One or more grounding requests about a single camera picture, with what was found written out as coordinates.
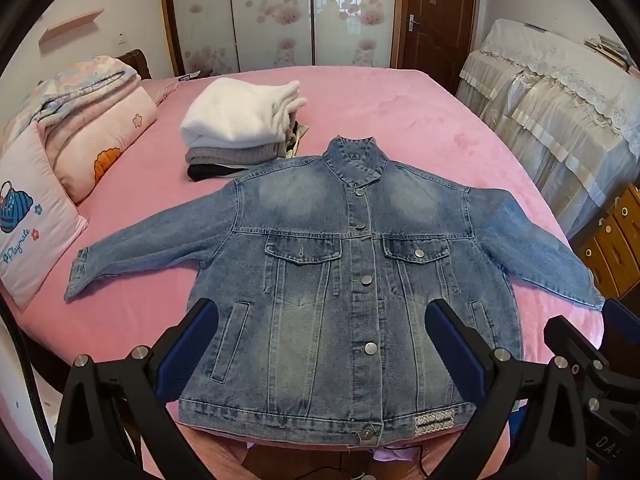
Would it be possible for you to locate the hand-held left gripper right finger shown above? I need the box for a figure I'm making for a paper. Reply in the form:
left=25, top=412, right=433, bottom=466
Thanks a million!
left=424, top=299, right=586, bottom=480

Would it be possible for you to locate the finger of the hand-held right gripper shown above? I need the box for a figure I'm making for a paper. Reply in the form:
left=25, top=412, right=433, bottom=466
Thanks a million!
left=544, top=315, right=640, bottom=413
left=602, top=299, right=640, bottom=367

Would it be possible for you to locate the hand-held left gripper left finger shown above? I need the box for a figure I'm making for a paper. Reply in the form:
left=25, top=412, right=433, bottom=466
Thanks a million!
left=52, top=297, right=221, bottom=480

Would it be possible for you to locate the blue denim jacket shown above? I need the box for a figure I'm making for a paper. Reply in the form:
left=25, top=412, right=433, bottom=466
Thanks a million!
left=64, top=135, right=607, bottom=447

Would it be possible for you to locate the wooden drawer cabinet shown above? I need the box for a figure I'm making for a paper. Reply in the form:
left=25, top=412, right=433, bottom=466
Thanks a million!
left=574, top=182, right=640, bottom=302

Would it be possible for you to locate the lilac cloth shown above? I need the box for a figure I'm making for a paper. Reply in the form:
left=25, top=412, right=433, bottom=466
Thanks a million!
left=374, top=446, right=422, bottom=464

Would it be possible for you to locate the black folded garment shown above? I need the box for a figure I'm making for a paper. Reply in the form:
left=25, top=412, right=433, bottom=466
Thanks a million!
left=187, top=161, right=252, bottom=182

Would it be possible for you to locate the pink pillow with bag print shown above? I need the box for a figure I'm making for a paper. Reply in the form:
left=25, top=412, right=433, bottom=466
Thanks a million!
left=0, top=122, right=90, bottom=311

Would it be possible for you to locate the grey folded knit sweater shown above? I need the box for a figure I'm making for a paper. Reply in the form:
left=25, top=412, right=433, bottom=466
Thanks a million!
left=185, top=140, right=289, bottom=167

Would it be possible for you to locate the pink pillow with flower print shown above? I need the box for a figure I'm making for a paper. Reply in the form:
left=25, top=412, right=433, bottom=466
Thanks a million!
left=45, top=87, right=159, bottom=205

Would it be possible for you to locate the lace covered furniture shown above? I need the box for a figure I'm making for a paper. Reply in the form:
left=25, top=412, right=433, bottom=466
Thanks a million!
left=454, top=18, right=640, bottom=241

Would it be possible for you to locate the white folded sweater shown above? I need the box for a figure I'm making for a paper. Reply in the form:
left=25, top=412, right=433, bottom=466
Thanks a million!
left=180, top=79, right=308, bottom=150

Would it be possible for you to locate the pile of books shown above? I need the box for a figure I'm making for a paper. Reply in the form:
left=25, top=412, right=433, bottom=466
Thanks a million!
left=582, top=34, right=635, bottom=69

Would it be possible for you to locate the floral folded quilt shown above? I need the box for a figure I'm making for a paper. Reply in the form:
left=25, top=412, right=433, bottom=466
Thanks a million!
left=27, top=55, right=144, bottom=133

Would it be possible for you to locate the dark wooden headboard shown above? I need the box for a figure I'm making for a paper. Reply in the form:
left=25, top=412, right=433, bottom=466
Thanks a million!
left=115, top=49, right=153, bottom=81

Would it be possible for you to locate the brown wooden door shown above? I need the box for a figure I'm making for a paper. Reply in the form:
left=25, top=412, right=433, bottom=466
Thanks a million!
left=389, top=0, right=482, bottom=97

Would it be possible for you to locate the floral sliding door wardrobe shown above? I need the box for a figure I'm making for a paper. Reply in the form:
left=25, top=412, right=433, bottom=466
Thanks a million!
left=159, top=0, right=402, bottom=77

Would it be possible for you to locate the black cable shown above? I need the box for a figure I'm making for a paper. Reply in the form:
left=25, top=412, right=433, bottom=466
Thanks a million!
left=0, top=292, right=56, bottom=463

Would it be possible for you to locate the wooden wall shelf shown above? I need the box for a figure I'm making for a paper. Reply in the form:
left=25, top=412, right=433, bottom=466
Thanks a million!
left=38, top=8, right=106, bottom=44

